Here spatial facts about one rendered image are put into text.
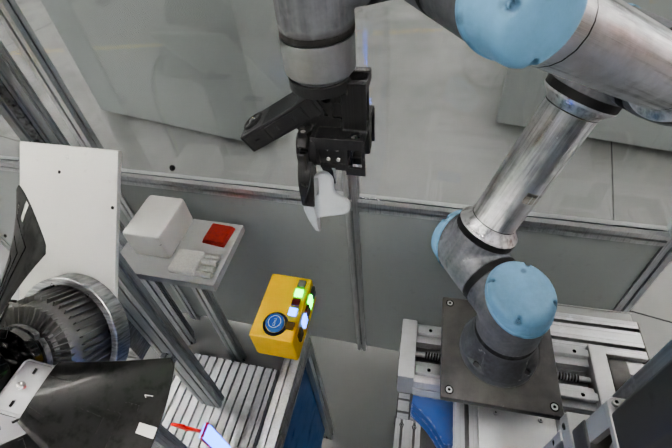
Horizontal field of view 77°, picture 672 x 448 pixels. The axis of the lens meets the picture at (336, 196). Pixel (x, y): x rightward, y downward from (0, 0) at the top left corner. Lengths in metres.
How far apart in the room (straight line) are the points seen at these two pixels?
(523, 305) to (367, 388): 1.33
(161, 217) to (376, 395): 1.18
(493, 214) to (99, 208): 0.82
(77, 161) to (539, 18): 0.96
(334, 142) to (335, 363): 1.68
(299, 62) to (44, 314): 0.79
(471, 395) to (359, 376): 1.16
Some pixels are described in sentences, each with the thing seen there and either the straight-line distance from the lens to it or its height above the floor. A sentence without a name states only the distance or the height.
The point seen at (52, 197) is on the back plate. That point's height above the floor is 1.27.
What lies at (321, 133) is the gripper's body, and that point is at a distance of 0.48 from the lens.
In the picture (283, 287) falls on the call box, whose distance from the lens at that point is 1.01.
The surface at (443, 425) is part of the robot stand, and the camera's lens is 1.05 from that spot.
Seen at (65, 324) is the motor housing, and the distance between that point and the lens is 1.04.
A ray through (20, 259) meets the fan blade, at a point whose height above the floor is 1.40.
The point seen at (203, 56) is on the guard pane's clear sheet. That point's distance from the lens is 1.13.
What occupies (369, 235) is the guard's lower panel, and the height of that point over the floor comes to 0.85.
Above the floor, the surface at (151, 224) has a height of 0.97.
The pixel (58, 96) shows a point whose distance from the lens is 1.48.
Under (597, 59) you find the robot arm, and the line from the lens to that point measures 0.43.
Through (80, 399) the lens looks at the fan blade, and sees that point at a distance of 0.91.
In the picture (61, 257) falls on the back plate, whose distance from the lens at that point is 1.16.
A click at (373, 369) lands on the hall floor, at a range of 2.06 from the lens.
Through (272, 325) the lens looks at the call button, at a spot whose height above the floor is 1.08.
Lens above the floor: 1.90
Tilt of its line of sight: 45 degrees down
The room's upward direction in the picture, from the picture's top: 6 degrees counter-clockwise
